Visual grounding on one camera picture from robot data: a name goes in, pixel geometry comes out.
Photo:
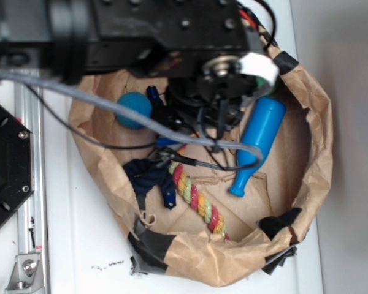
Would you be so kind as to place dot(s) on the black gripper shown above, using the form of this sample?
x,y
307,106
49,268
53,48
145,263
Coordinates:
x,y
221,116

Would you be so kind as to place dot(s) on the blue rubber ball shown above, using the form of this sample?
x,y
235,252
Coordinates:
x,y
137,102

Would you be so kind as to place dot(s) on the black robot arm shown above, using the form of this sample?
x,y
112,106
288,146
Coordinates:
x,y
212,53

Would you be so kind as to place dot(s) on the green rubber ball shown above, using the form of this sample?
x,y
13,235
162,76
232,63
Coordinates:
x,y
263,87

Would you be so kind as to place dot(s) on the blue plastic bowling pin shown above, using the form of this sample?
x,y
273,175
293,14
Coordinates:
x,y
261,131

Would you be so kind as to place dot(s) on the brown paper bag bin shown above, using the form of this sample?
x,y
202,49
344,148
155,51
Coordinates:
x,y
264,226

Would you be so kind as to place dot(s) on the multicolour braided rope toy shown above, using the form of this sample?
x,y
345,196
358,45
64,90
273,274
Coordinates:
x,y
196,199

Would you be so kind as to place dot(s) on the aluminium extrusion rail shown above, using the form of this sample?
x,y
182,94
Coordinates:
x,y
32,214

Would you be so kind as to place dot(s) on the black hexagonal robot base plate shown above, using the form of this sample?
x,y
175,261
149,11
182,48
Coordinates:
x,y
15,165

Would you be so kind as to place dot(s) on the metal corner bracket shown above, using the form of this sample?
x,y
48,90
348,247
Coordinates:
x,y
27,275

